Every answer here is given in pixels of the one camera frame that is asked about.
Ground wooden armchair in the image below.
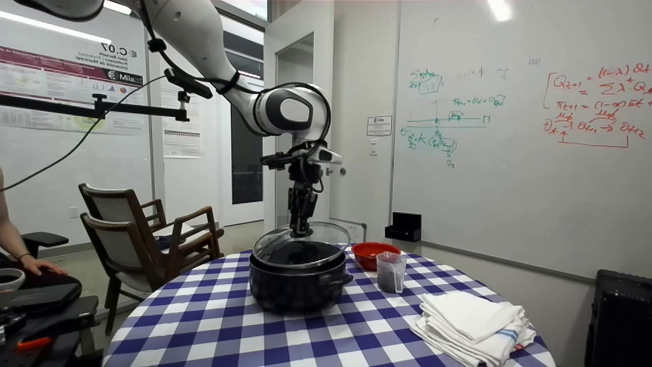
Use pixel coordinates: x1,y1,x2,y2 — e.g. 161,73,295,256
81,214,207,333
77,184,223,269

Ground seated person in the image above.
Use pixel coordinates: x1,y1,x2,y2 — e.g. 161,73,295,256
0,193,62,275

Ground black side table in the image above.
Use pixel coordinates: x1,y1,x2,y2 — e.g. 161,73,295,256
0,267,97,367

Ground red bowl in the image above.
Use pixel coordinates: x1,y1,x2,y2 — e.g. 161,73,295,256
350,243,401,271

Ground black camera boom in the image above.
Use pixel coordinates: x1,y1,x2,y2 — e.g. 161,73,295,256
0,94,189,122

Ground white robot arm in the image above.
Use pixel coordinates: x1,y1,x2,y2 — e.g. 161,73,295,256
115,0,334,237

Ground glass lid with black knob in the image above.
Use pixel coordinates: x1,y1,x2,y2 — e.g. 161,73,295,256
252,223,350,269

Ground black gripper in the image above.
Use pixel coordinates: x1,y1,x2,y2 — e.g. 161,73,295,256
260,138,342,237

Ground blue white checkered tablecloth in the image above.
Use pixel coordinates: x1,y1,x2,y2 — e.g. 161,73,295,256
100,247,558,367

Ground black pot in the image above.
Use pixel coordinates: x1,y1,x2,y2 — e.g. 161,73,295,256
249,250,353,313

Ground folded white towels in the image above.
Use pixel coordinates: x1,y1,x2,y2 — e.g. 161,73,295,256
410,291,536,367

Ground black cabinet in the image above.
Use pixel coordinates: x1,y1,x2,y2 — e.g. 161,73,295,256
584,269,652,367

